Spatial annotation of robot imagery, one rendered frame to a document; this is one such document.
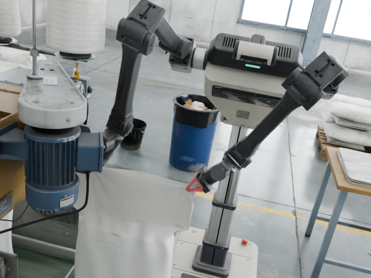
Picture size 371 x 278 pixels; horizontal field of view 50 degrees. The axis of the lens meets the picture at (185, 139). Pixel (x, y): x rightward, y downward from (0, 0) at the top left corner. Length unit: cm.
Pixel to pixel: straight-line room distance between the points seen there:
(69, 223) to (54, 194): 99
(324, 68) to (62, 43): 73
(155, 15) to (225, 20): 818
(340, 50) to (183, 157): 632
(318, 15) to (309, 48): 69
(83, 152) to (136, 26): 39
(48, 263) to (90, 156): 107
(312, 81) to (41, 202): 83
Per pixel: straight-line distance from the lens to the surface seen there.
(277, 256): 304
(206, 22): 943
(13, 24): 132
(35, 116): 108
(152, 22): 119
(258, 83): 167
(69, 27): 115
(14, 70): 169
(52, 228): 224
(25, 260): 218
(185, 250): 245
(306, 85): 116
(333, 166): 276
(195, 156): 376
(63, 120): 107
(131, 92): 133
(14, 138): 118
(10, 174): 130
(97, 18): 117
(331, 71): 118
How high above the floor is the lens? 179
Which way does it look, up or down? 23 degrees down
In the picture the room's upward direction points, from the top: 9 degrees clockwise
